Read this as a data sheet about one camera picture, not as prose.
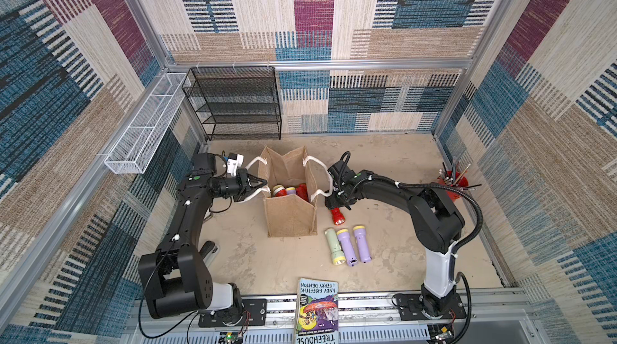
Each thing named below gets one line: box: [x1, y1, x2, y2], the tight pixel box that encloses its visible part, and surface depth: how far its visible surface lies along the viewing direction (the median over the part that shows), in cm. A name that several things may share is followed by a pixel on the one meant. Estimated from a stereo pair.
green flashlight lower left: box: [324, 227, 346, 266], surface depth 85 cm
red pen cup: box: [437, 170, 469, 201], surface depth 93 cm
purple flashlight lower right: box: [352, 225, 372, 263], surface depth 86 cm
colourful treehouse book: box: [295, 277, 340, 344], surface depth 73 cm
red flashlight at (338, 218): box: [330, 206, 346, 226], surface depth 93 cm
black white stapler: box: [199, 240, 221, 268], surface depth 85 cm
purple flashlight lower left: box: [336, 229, 358, 267], surface depth 85 cm
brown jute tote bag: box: [258, 145, 318, 238], surface depth 86 cm
